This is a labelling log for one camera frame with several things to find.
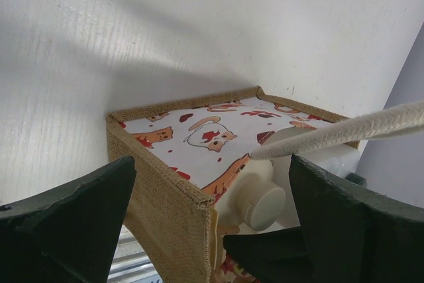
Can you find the white frosted rectangular bottle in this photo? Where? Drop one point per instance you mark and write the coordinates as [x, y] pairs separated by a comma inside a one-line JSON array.
[[340, 160]]

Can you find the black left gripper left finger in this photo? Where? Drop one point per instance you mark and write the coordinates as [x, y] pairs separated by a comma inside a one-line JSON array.
[[68, 233]]

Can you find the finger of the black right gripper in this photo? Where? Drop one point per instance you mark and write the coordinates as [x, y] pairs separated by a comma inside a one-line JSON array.
[[276, 254]]

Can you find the burlap cat print canvas bag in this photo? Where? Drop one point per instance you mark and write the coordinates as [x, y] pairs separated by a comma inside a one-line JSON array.
[[188, 152]]

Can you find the cream bottle with round cap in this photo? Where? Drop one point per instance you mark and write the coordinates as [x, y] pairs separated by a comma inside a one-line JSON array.
[[259, 198]]

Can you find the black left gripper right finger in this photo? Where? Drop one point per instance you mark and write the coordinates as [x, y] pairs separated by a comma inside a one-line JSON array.
[[353, 234]]

